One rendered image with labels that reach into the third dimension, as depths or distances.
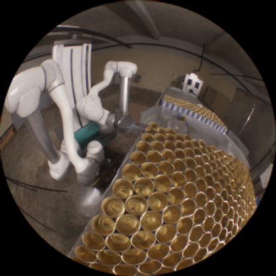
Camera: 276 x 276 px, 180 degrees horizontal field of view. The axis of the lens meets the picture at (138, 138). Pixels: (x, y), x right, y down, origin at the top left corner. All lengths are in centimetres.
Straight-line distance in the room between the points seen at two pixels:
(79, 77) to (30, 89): 58
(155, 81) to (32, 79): 701
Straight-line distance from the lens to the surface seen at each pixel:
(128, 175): 39
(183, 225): 42
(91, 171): 51
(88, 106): 45
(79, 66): 91
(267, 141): 286
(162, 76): 704
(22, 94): 41
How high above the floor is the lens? 145
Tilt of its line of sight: 43 degrees down
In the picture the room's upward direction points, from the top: 9 degrees clockwise
